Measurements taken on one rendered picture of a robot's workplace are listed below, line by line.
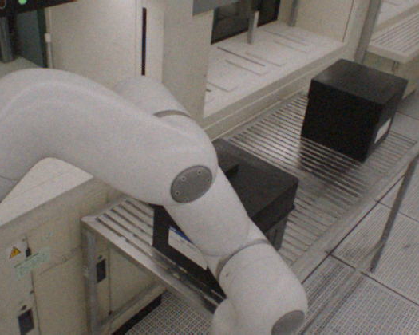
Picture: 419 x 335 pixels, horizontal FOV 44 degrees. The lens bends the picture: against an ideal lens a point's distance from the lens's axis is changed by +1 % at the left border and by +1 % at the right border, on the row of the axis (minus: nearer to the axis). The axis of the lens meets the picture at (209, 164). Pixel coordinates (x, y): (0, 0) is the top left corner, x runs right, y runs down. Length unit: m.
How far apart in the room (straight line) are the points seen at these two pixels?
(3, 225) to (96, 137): 0.91
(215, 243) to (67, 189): 0.83
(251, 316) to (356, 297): 1.72
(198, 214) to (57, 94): 0.27
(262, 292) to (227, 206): 0.19
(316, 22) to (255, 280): 2.16
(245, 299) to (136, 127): 0.42
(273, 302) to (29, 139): 0.48
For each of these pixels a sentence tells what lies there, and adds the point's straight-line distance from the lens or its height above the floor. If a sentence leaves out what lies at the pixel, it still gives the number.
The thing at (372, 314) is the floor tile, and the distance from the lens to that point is 2.53.
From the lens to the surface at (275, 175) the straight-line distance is 1.40.
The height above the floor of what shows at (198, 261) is 0.83.
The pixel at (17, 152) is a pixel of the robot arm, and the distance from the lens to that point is 0.57.
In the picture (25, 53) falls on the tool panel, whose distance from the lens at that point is 2.32.
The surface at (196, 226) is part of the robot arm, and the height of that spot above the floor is 1.32.
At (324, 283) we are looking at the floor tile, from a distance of 2.58.
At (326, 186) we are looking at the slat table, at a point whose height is 0.76.
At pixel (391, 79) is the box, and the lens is 2.13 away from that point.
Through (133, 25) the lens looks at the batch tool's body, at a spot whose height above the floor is 1.27.
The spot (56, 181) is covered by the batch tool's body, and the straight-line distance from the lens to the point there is 1.58.
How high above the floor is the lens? 1.81
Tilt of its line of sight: 35 degrees down
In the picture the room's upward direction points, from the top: 6 degrees clockwise
